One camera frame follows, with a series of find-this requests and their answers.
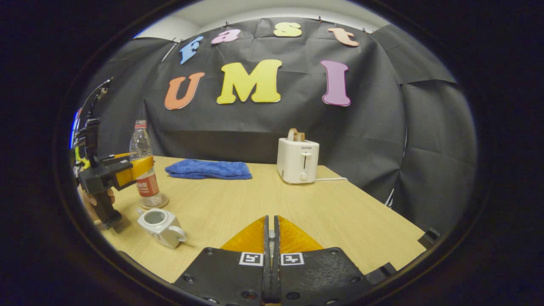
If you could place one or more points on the black table edge clamp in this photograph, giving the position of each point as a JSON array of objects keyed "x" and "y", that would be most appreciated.
[
  {"x": 382, "y": 273},
  {"x": 429, "y": 238}
]

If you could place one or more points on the round wooden coaster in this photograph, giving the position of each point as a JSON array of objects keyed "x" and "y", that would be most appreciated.
[{"x": 163, "y": 203}]

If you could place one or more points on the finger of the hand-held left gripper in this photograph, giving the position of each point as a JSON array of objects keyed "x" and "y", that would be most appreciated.
[
  {"x": 136, "y": 170},
  {"x": 125, "y": 154}
]

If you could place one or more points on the white floral teacup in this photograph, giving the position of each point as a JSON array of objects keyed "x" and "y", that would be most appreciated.
[{"x": 163, "y": 229}]

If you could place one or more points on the black backdrop cloth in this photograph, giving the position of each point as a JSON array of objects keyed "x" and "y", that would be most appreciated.
[{"x": 374, "y": 127}]

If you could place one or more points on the clear plastic water bottle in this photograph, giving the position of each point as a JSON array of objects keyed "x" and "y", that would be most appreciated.
[{"x": 141, "y": 144}]

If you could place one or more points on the computer monitor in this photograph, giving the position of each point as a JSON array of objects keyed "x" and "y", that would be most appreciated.
[{"x": 75, "y": 131}]

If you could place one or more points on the white toaster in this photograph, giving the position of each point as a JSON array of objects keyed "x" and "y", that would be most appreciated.
[{"x": 297, "y": 163}]

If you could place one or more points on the bread slice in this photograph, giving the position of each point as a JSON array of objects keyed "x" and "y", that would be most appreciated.
[{"x": 295, "y": 135}]

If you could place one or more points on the blue towel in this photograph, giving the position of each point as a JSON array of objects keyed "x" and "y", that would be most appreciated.
[{"x": 208, "y": 170}]

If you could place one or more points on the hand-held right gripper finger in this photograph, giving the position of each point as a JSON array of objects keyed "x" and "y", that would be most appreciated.
[
  {"x": 276, "y": 244},
  {"x": 266, "y": 244}
]

